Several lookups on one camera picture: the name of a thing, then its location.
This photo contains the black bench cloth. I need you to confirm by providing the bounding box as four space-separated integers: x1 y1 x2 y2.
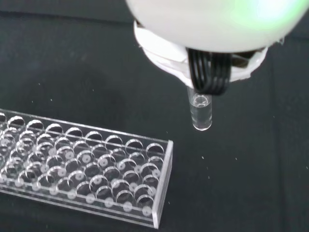
0 0 309 232

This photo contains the clear plastic test tube rack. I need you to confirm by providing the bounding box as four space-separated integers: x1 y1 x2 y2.
0 108 174 230

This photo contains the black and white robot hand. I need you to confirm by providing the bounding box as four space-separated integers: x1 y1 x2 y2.
125 0 309 96

